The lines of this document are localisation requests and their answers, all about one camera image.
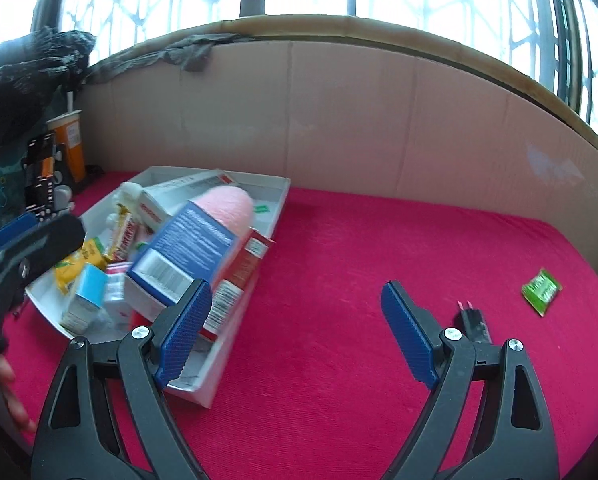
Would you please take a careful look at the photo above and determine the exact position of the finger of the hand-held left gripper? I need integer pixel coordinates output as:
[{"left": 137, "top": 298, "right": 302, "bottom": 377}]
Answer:
[
  {"left": 0, "top": 211, "right": 38, "bottom": 257},
  {"left": 0, "top": 214, "right": 87, "bottom": 306}
]

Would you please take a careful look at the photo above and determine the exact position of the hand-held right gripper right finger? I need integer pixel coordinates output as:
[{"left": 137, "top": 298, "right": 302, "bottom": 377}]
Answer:
[{"left": 379, "top": 280, "right": 561, "bottom": 480}]

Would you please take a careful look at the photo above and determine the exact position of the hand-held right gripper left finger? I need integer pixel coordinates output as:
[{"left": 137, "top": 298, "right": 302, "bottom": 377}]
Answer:
[{"left": 31, "top": 277, "right": 215, "bottom": 480}]

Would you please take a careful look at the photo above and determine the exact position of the yellow green snack packet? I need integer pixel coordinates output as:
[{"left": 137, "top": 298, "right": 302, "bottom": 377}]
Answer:
[{"left": 54, "top": 237, "right": 110, "bottom": 295}]

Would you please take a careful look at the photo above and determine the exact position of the black charger adapter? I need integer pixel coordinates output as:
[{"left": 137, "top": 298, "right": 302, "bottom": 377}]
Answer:
[{"left": 452, "top": 300, "right": 494, "bottom": 345}]

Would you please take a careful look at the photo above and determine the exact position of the small silver blue carton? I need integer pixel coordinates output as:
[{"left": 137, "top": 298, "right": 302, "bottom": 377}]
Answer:
[{"left": 60, "top": 263, "right": 108, "bottom": 336}]

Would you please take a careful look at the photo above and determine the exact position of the blue white box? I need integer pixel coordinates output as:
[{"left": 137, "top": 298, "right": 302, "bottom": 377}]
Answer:
[{"left": 125, "top": 199, "right": 237, "bottom": 323}]

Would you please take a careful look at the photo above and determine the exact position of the small white red box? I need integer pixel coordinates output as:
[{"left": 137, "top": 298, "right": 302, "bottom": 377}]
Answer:
[{"left": 101, "top": 262, "right": 132, "bottom": 331}]

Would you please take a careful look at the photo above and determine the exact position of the gold snack packet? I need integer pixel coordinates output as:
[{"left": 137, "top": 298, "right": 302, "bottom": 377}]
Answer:
[{"left": 101, "top": 210, "right": 152, "bottom": 263}]

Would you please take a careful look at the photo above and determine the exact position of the pink plush toy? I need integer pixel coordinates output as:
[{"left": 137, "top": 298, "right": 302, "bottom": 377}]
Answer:
[{"left": 186, "top": 185, "right": 256, "bottom": 281}]

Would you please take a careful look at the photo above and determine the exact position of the long white sealant box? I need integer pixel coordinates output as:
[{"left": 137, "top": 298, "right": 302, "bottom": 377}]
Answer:
[{"left": 138, "top": 170, "right": 240, "bottom": 231}]

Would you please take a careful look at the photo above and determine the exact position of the white cardboard tray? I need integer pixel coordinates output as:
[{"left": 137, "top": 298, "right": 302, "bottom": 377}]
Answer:
[{"left": 24, "top": 166, "right": 292, "bottom": 408}]

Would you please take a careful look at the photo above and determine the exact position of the person's left hand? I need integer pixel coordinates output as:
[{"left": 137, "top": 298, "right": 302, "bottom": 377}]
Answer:
[{"left": 0, "top": 354, "right": 37, "bottom": 435}]

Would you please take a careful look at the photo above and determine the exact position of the orange paper cup with straw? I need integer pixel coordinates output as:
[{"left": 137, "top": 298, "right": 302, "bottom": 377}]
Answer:
[{"left": 46, "top": 91, "right": 88, "bottom": 186}]

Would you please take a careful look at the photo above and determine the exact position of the black plastic bag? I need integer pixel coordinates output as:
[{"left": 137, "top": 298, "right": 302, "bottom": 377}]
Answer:
[{"left": 0, "top": 29, "right": 97, "bottom": 161}]

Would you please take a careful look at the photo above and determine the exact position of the brown cardboard sheet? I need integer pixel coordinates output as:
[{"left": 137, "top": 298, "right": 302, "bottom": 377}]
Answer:
[{"left": 79, "top": 35, "right": 598, "bottom": 306}]

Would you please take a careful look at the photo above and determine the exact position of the grey tape strip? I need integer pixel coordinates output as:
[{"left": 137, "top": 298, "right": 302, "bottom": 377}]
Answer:
[{"left": 89, "top": 32, "right": 255, "bottom": 86}]

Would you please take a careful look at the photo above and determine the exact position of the brown window sill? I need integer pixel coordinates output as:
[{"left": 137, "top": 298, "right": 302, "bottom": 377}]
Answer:
[{"left": 86, "top": 14, "right": 598, "bottom": 156}]

